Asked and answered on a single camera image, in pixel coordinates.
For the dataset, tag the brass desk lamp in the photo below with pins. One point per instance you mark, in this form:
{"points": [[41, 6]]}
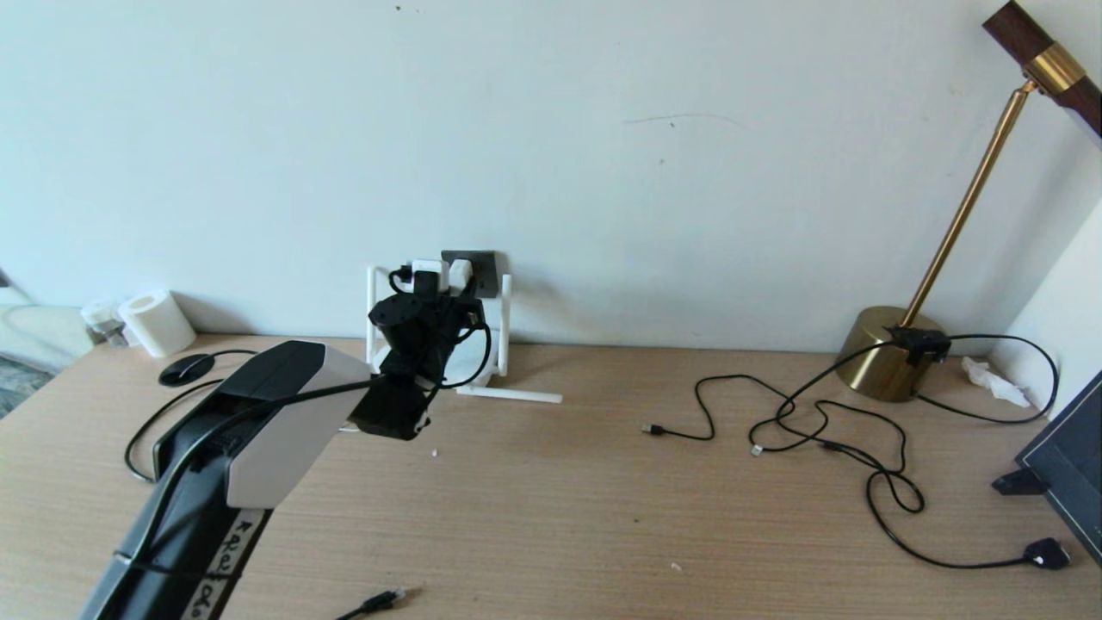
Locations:
{"points": [[880, 362]]}

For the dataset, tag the black round desk grommet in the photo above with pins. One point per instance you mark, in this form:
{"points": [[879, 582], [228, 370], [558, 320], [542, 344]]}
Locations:
{"points": [[185, 369]]}

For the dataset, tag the white power adapter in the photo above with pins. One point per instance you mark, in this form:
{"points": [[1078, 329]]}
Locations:
{"points": [[461, 272]]}

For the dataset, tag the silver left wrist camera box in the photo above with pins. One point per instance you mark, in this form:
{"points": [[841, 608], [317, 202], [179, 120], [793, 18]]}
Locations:
{"points": [[429, 272]]}

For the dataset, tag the white router with antennas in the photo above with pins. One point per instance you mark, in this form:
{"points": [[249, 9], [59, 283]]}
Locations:
{"points": [[504, 336]]}

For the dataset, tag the grey wall power socket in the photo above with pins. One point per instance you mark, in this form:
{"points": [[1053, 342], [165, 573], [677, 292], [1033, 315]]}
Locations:
{"points": [[485, 271]]}

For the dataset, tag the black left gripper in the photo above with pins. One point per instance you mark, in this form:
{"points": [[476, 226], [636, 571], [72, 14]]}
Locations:
{"points": [[448, 320]]}

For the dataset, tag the pale background furniture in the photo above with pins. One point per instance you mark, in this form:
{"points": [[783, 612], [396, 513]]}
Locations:
{"points": [[41, 336]]}

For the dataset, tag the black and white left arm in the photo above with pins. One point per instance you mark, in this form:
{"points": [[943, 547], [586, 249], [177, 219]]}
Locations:
{"points": [[284, 430]]}

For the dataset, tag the white paper roll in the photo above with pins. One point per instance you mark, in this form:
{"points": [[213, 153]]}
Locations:
{"points": [[158, 325]]}

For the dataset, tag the crumpled white tissue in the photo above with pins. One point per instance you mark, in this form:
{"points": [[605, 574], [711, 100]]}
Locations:
{"points": [[996, 382]]}

